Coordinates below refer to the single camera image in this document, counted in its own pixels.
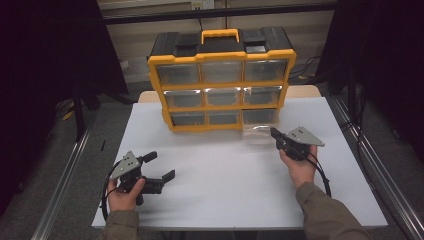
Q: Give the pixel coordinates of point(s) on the person's right hand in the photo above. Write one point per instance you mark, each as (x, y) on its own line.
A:
(301, 171)

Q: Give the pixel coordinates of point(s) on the clear plastic drawer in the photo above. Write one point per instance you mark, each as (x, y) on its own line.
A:
(258, 133)

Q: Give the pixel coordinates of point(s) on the yellow floor scrap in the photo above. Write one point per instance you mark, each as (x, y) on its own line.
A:
(68, 115)

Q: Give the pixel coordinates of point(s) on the grid of clear bins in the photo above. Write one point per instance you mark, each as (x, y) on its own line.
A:
(183, 98)

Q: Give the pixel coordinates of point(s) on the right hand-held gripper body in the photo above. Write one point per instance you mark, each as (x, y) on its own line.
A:
(303, 138)

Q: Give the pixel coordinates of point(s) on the black curtain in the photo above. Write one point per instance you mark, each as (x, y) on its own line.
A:
(40, 66)
(383, 50)

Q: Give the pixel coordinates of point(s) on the black horizontal bar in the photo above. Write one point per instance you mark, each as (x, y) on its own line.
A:
(166, 16)

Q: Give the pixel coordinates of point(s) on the person's left hand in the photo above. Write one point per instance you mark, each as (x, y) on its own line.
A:
(121, 200)

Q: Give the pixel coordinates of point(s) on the white wall outlet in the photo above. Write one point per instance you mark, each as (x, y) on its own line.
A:
(202, 4)

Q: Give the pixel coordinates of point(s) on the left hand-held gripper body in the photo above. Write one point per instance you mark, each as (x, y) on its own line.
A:
(128, 165)

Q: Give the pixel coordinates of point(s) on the black metal stand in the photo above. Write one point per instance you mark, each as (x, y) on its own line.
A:
(78, 113)

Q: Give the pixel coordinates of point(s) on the small black marker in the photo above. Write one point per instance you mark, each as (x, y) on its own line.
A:
(103, 145)

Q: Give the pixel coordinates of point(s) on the yellow black organizer cabinet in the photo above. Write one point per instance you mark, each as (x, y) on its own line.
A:
(220, 55)

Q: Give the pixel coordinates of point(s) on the aluminium floor rail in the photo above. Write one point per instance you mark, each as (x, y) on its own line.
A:
(63, 186)
(383, 170)

